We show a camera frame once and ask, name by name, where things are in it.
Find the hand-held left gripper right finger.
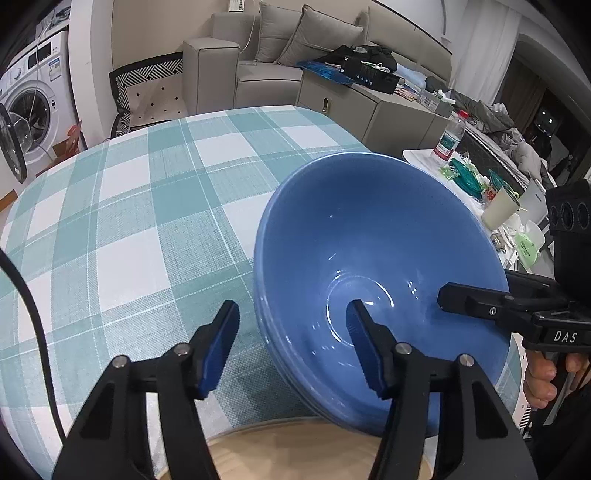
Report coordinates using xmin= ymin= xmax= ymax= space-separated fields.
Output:
xmin=345 ymin=299 xmax=539 ymax=480

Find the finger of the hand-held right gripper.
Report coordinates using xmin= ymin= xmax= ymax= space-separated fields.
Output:
xmin=437 ymin=282 xmax=570 ymax=334
xmin=505 ymin=270 xmax=561 ymax=300

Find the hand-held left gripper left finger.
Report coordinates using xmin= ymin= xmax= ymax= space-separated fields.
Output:
xmin=51 ymin=300 xmax=241 ymax=480

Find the blue bowl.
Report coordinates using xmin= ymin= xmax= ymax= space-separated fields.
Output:
xmin=253 ymin=152 xmax=512 ymax=437
xmin=259 ymin=300 xmax=398 ymax=437
xmin=254 ymin=272 xmax=416 ymax=435

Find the cream round plate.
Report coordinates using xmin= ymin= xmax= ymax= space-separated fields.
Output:
xmin=203 ymin=415 xmax=437 ymax=480

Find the person's right hand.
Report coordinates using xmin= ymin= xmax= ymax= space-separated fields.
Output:
xmin=523 ymin=348 xmax=591 ymax=410

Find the green packet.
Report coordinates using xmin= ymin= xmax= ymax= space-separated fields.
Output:
xmin=514 ymin=227 xmax=546 ymax=269

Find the beige cup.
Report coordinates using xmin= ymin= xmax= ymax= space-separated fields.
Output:
xmin=481 ymin=186 xmax=523 ymax=230

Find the white marble side table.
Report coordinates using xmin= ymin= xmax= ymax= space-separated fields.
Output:
xmin=401 ymin=147 xmax=556 ymax=278

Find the grey clothes pile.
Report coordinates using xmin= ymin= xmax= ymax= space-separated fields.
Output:
xmin=449 ymin=87 xmax=551 ymax=186

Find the teal white checked tablecloth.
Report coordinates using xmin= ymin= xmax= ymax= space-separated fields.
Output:
xmin=0 ymin=105 xmax=522 ymax=480

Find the clear water bottle red cap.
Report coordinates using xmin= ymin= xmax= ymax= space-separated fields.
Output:
xmin=432 ymin=109 xmax=469 ymax=162

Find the tissue box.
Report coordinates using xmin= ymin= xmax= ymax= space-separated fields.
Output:
xmin=417 ymin=87 xmax=456 ymax=117

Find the beige cabinet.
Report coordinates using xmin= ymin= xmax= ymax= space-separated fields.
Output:
xmin=294 ymin=71 xmax=452 ymax=158

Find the light blue pillow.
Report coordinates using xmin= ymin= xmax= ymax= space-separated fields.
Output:
xmin=396 ymin=64 xmax=428 ymax=87

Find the red cardboard box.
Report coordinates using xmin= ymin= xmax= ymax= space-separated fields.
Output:
xmin=50 ymin=119 xmax=85 ymax=163

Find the black white patterned mat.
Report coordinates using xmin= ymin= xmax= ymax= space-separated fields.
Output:
xmin=107 ymin=52 xmax=191 ymax=140

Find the black jacket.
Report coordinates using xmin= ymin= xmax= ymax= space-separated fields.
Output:
xmin=318 ymin=44 xmax=399 ymax=73

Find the blue plastic tray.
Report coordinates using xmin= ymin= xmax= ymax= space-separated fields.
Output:
xmin=297 ymin=59 xmax=357 ymax=87

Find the grey sofa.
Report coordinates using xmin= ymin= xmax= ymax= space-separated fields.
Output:
xmin=181 ymin=4 xmax=454 ymax=117

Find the grey sofa cushion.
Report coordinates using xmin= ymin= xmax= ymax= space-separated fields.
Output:
xmin=253 ymin=1 xmax=306 ymax=66
xmin=276 ymin=4 xmax=366 ymax=71

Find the white washing machine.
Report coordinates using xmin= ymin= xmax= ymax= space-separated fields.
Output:
xmin=0 ymin=17 xmax=78 ymax=184

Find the black cable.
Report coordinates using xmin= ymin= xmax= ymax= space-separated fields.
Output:
xmin=0 ymin=248 xmax=68 ymax=445

